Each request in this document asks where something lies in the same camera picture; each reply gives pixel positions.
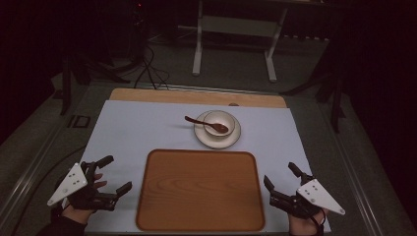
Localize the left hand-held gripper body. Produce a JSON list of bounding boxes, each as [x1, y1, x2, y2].
[[47, 160, 118, 212]]

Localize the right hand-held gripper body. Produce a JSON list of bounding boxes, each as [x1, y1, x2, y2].
[[268, 172, 346, 220]]

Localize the person's left hand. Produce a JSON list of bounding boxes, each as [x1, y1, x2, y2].
[[61, 172, 108, 225]]

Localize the person's right hand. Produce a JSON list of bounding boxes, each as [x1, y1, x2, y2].
[[288, 209, 330, 236]]

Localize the pale blue table mat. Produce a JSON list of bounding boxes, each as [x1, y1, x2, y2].
[[82, 99, 332, 234]]

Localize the square floor socket box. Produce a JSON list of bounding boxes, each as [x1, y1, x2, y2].
[[67, 114, 91, 129]]

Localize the white saucer plate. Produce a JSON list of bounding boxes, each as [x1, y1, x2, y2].
[[193, 109, 242, 150]]

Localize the wooden tray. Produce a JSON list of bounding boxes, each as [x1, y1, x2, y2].
[[135, 148, 267, 233]]

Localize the white bowl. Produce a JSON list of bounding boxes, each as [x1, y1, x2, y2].
[[203, 110, 236, 138]]

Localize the black stand legs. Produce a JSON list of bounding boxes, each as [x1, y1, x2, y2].
[[279, 62, 347, 134], [59, 48, 132, 116]]

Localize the dark brown spoon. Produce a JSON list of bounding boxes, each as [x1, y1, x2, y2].
[[184, 115, 230, 135]]

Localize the wooden table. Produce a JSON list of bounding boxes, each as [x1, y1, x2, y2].
[[108, 87, 288, 109]]

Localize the white metal stand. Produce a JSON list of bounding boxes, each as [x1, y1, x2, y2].
[[192, 0, 290, 84]]

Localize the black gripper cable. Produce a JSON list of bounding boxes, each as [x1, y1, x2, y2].
[[309, 207, 328, 236]]

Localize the black floor cables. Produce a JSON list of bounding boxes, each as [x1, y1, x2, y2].
[[133, 42, 171, 91]]

